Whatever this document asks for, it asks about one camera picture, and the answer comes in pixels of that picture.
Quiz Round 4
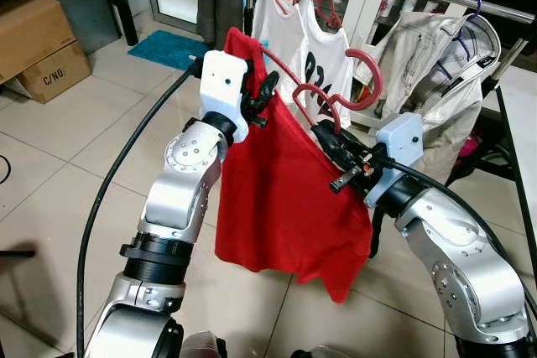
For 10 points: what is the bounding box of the red t-shirt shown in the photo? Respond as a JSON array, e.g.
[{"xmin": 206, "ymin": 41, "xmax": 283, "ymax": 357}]
[{"xmin": 214, "ymin": 27, "xmax": 375, "ymax": 304}]

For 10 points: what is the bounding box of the purple clothes hanger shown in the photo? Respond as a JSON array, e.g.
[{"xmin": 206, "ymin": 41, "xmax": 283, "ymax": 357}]
[{"xmin": 451, "ymin": 0, "xmax": 487, "ymax": 50}]

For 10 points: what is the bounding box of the white t-shirt black print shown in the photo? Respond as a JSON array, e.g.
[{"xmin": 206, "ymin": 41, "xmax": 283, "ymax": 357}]
[{"xmin": 298, "ymin": 0, "xmax": 356, "ymax": 128}]

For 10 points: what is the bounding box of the teal floor mat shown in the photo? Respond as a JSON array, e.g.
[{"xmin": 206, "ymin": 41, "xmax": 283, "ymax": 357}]
[{"xmin": 128, "ymin": 29, "xmax": 211, "ymax": 72}]

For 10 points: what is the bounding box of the pink cloth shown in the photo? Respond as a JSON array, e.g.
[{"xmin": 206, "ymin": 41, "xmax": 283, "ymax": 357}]
[{"xmin": 457, "ymin": 133, "xmax": 486, "ymax": 159}]

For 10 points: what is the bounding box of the beige jacket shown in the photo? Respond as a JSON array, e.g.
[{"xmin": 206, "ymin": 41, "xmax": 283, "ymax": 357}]
[{"xmin": 368, "ymin": 10, "xmax": 504, "ymax": 184}]

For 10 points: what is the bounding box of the cardboard box black lettering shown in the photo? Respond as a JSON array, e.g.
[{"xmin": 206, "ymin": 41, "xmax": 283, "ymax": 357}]
[{"xmin": 15, "ymin": 39, "xmax": 93, "ymax": 106}]

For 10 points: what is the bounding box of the large plain cardboard box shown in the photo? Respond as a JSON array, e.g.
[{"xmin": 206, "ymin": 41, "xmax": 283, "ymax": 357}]
[{"xmin": 0, "ymin": 0, "xmax": 78, "ymax": 86}]

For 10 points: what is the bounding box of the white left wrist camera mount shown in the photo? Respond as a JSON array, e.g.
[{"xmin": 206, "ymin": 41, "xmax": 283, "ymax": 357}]
[{"xmin": 199, "ymin": 49, "xmax": 251, "ymax": 143}]

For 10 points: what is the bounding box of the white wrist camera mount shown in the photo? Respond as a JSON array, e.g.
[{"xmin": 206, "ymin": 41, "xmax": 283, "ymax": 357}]
[
  {"xmin": 199, "ymin": 49, "xmax": 251, "ymax": 143},
  {"xmin": 363, "ymin": 112, "xmax": 425, "ymax": 210}
]

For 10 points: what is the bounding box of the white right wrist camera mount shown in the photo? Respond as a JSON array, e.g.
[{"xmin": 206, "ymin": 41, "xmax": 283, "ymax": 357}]
[{"xmin": 363, "ymin": 112, "xmax": 425, "ymax": 210}]

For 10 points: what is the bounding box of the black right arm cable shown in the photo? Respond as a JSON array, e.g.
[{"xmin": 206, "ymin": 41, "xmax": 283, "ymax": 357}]
[{"xmin": 369, "ymin": 155, "xmax": 537, "ymax": 317}]

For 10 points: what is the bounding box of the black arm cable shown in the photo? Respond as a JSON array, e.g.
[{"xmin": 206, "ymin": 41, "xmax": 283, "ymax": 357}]
[
  {"xmin": 369, "ymin": 155, "xmax": 537, "ymax": 317},
  {"xmin": 76, "ymin": 56, "xmax": 206, "ymax": 358}
]

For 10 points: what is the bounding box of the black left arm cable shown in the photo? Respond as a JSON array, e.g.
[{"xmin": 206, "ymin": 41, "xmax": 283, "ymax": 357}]
[{"xmin": 76, "ymin": 56, "xmax": 206, "ymax": 358}]

